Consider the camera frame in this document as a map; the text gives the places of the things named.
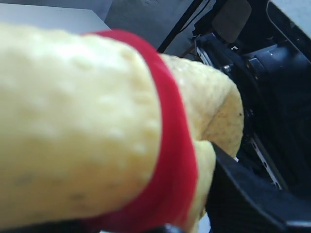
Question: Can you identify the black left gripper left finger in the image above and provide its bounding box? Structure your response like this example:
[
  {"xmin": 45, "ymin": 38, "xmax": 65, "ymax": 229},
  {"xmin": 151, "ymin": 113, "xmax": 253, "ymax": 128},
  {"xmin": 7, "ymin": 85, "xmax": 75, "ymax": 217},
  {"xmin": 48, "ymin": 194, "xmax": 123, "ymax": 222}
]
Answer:
[{"xmin": 69, "ymin": 218, "xmax": 184, "ymax": 233}]

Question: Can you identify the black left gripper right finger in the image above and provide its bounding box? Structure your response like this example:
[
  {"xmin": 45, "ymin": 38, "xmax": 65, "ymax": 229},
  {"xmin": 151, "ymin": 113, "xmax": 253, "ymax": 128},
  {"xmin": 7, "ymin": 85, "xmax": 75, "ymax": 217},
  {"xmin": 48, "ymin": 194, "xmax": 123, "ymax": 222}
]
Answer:
[{"xmin": 206, "ymin": 143, "xmax": 311, "ymax": 233}]

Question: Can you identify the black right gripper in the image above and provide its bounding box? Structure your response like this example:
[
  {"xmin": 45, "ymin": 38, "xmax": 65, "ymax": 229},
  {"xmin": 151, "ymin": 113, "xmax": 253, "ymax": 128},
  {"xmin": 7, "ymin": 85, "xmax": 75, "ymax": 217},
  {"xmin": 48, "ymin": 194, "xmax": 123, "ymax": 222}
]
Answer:
[{"xmin": 195, "ymin": 33, "xmax": 311, "ymax": 194}]

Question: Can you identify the yellow rubber chicken toy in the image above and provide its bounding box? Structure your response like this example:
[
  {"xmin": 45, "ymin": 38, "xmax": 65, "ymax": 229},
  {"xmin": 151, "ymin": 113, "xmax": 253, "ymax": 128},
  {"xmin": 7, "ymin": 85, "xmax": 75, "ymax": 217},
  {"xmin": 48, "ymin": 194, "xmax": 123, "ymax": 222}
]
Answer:
[{"xmin": 0, "ymin": 24, "xmax": 244, "ymax": 233}]

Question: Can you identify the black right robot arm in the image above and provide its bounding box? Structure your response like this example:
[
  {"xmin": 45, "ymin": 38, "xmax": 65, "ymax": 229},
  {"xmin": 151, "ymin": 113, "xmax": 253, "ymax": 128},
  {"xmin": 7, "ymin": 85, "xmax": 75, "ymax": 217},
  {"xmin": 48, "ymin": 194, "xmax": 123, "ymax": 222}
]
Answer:
[{"xmin": 195, "ymin": 0, "xmax": 311, "ymax": 198}]

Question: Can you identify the grey backdrop cloth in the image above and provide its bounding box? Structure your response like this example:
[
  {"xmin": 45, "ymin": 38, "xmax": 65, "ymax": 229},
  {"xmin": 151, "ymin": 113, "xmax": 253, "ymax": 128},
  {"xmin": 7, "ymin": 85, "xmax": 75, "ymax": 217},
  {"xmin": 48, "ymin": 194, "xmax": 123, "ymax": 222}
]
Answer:
[{"xmin": 7, "ymin": 0, "xmax": 191, "ymax": 48}]

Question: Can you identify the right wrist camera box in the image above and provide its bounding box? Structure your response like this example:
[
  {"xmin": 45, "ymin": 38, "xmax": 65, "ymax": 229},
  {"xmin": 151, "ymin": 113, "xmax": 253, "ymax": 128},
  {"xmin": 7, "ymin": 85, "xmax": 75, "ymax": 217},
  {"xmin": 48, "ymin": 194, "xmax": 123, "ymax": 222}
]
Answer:
[{"xmin": 212, "ymin": 0, "xmax": 252, "ymax": 43}]

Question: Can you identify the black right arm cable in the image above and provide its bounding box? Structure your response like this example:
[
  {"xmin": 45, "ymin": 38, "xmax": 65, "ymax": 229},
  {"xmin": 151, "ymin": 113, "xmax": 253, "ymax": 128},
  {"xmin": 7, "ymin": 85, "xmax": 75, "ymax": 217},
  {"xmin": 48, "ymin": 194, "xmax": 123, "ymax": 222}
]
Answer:
[{"xmin": 156, "ymin": 0, "xmax": 214, "ymax": 53}]

